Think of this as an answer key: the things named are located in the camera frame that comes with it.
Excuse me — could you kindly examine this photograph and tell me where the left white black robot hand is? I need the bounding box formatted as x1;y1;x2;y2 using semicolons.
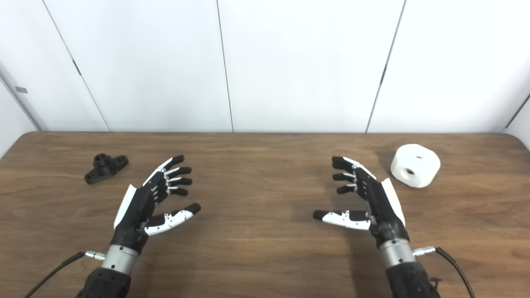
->
111;155;202;254

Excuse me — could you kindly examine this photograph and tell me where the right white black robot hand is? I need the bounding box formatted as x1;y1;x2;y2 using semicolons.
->
313;156;410;249

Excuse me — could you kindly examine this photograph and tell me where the black flanged holder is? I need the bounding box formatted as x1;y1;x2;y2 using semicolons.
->
84;154;129;185

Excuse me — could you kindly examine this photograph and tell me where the round white plastic piece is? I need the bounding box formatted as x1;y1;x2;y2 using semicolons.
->
390;144;441;188

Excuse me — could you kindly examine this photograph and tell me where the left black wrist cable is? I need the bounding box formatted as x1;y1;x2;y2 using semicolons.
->
24;250;106;298

